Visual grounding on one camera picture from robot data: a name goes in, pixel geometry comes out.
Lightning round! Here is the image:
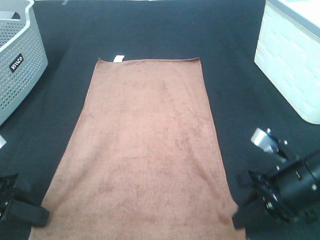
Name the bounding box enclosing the grey perforated laundry basket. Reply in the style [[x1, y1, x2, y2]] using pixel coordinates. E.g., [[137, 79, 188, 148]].
[[0, 0, 48, 123]]

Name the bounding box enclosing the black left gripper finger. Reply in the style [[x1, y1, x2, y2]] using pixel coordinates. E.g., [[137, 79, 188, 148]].
[[13, 175, 32, 199], [7, 200, 50, 227]]

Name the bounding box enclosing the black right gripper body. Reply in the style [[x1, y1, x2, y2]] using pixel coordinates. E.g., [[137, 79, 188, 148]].
[[258, 159, 318, 223]]

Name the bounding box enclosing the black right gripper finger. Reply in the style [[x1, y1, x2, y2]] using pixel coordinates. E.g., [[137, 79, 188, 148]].
[[236, 169, 260, 198], [232, 199, 265, 230]]

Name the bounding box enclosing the brown microfiber towel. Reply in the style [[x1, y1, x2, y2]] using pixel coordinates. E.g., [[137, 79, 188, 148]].
[[29, 58, 246, 240]]

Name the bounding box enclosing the white plastic storage bin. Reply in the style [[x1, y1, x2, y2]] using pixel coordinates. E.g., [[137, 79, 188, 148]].
[[254, 0, 320, 125]]

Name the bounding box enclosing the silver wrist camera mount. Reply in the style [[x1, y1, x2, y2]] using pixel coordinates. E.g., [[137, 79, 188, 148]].
[[250, 127, 288, 163]]

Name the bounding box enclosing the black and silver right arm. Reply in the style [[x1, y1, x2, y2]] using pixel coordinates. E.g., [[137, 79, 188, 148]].
[[232, 150, 320, 229]]

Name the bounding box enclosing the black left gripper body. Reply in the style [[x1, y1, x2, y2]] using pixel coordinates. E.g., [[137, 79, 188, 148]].
[[0, 173, 18, 222]]

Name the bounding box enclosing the white towel care label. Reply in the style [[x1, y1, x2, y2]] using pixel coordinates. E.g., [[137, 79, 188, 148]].
[[113, 55, 125, 63]]

